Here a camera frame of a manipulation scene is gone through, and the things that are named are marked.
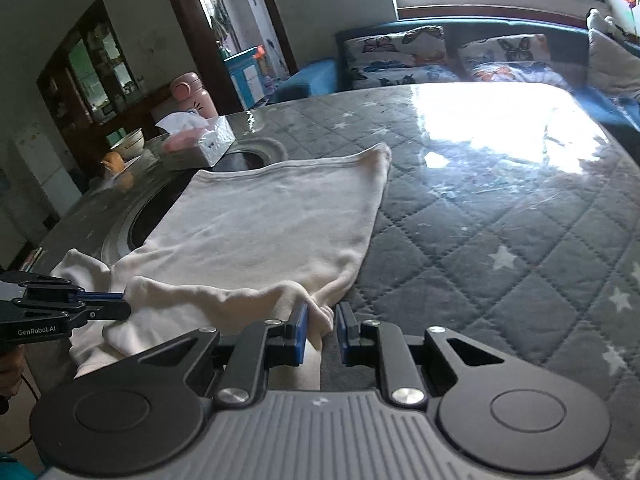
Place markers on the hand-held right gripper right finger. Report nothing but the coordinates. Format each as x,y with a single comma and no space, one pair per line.
342,334

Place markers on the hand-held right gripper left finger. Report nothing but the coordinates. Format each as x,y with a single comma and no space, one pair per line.
300,332

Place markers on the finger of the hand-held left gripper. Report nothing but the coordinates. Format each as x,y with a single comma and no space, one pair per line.
107,311
102,296

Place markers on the white cloth garment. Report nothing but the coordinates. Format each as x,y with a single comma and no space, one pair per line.
260,230

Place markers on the person's left hand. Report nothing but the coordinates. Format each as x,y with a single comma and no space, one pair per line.
10,375

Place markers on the orange fruit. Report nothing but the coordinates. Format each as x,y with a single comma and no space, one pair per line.
112,162

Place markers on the white refrigerator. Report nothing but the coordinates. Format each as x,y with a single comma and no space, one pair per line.
47,170

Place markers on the ceramic bowl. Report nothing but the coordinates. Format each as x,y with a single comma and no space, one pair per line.
129,142

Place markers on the grey quilted star table cover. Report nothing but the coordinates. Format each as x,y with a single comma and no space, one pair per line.
490,240

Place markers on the round built-in table cooker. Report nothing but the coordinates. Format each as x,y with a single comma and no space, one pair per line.
250,157

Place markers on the tissue box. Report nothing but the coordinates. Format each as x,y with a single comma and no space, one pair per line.
197,140

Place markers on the pink thermos bottle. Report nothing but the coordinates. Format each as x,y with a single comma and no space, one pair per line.
192,97

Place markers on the dark wooden glass cabinet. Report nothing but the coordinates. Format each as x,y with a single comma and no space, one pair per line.
95,70

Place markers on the blue sofa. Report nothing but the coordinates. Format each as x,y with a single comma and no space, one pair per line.
320,77

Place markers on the teal small cabinet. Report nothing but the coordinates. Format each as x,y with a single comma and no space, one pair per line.
245,77

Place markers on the butterfly print pillow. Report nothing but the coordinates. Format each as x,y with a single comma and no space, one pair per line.
515,62
395,57

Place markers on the plain white pillow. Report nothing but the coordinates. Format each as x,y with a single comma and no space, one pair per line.
612,65

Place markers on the white plush toy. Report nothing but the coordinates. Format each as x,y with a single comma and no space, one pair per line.
600,19

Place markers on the dark wooden door frame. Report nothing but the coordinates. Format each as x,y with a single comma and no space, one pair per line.
195,35

